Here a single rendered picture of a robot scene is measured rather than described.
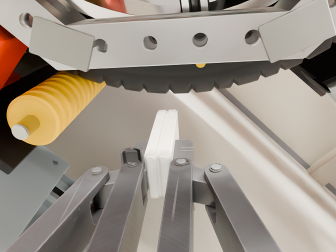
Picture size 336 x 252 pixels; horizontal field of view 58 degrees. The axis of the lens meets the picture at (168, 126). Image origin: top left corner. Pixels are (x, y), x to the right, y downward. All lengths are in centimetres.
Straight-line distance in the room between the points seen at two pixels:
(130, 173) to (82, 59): 16
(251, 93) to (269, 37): 398
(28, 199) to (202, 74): 45
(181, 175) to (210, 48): 15
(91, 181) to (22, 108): 20
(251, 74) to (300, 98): 409
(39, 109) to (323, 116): 446
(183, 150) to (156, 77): 20
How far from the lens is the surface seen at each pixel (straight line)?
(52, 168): 75
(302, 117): 457
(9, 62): 37
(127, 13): 37
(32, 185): 70
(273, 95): 433
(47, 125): 34
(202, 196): 16
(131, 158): 16
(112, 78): 38
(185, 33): 27
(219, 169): 15
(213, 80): 37
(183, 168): 16
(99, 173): 16
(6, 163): 37
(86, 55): 29
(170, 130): 19
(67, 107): 36
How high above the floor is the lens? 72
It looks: 21 degrees down
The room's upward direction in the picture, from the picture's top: 45 degrees clockwise
